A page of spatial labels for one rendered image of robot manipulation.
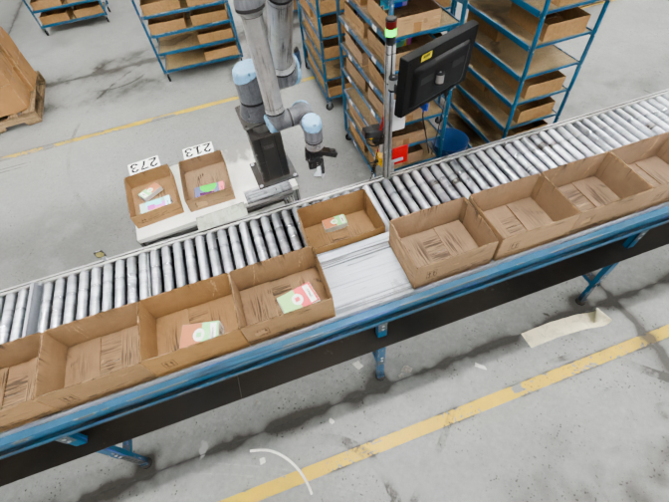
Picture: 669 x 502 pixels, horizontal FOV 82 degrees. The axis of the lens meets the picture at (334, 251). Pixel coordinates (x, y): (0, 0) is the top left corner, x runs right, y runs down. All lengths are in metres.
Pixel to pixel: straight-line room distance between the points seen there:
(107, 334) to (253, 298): 0.67
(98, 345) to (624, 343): 2.95
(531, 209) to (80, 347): 2.24
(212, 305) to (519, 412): 1.82
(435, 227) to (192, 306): 1.24
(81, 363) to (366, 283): 1.30
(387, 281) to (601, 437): 1.54
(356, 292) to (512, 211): 0.91
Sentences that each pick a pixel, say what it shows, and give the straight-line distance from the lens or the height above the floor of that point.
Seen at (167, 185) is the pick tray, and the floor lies 0.76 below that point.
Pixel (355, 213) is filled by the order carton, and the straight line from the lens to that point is 2.24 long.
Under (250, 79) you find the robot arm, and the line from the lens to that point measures 2.16.
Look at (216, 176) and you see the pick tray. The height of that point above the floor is 0.76.
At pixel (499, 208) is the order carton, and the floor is 0.88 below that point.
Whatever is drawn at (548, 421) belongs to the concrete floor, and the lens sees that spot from 2.68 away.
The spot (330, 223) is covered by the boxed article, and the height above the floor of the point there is 0.79.
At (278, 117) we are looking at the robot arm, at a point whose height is 1.37.
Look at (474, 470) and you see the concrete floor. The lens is 2.51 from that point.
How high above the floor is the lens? 2.43
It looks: 53 degrees down
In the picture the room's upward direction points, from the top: 8 degrees counter-clockwise
